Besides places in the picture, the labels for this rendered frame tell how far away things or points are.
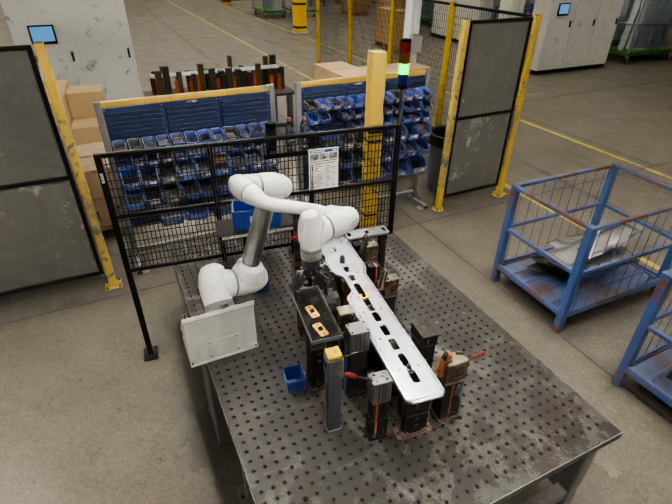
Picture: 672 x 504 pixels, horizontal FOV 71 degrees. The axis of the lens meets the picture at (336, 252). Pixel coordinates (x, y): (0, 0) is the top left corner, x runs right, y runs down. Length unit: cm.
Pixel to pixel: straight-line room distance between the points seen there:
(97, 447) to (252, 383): 123
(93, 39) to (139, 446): 673
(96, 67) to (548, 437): 802
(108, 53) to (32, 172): 488
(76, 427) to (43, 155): 193
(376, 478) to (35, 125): 322
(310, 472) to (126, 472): 136
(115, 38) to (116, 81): 65
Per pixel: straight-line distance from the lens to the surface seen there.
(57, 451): 347
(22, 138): 407
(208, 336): 253
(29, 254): 447
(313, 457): 222
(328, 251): 285
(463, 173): 566
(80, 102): 673
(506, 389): 259
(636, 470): 350
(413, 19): 710
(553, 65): 1352
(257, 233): 251
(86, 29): 875
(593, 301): 431
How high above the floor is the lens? 254
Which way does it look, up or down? 33 degrees down
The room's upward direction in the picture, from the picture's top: 1 degrees clockwise
